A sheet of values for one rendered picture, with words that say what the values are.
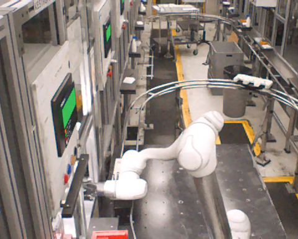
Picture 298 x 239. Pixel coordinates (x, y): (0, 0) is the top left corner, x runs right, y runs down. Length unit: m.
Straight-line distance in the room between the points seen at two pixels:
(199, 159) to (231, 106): 3.49
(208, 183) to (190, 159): 0.17
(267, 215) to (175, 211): 0.56
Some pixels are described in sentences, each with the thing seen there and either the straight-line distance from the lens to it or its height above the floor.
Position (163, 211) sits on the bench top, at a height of 0.68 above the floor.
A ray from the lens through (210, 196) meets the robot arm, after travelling 1.58.
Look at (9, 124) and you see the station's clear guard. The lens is 0.98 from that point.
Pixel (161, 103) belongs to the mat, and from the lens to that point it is 5.26.
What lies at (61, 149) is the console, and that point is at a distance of 1.28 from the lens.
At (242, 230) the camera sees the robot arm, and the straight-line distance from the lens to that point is 1.91.
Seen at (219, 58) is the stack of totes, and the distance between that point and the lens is 5.41.
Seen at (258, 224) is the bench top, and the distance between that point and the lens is 2.32.
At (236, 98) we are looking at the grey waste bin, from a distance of 4.83.
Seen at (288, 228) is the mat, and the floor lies 0.01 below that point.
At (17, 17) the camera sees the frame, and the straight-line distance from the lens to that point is 0.98.
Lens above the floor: 2.21
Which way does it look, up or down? 26 degrees down
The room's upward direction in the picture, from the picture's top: 3 degrees clockwise
